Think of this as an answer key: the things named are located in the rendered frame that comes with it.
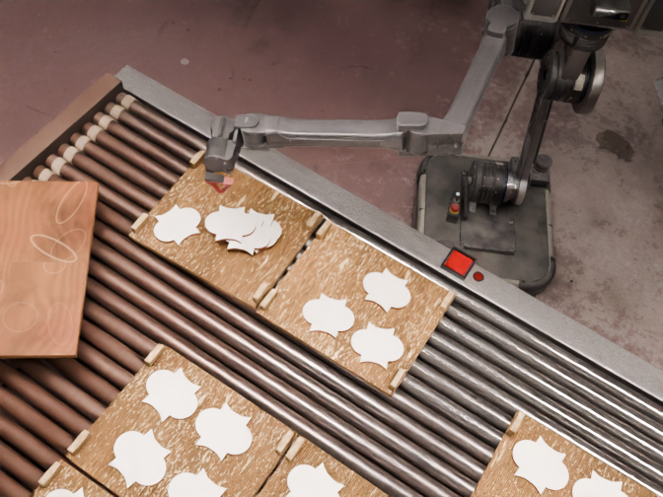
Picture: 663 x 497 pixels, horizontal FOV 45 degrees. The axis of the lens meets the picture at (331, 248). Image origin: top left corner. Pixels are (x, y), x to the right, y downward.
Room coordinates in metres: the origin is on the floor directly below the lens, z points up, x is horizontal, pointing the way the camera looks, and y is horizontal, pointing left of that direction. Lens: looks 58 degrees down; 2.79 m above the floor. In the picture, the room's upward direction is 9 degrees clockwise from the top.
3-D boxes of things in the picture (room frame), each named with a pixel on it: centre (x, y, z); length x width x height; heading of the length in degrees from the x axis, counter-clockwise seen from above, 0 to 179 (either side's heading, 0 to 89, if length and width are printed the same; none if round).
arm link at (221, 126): (1.17, 0.29, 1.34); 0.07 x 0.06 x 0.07; 2
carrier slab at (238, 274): (1.18, 0.29, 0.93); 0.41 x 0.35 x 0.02; 67
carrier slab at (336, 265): (1.00, -0.09, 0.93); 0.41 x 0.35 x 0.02; 65
